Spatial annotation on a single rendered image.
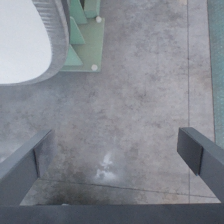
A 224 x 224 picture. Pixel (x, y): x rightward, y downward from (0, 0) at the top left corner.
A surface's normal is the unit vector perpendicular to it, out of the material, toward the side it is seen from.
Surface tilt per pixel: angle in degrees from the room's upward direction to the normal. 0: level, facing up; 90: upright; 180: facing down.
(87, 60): 0
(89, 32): 0
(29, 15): 90
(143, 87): 0
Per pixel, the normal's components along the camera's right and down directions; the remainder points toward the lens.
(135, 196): -0.12, -0.16
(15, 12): -0.07, 0.99
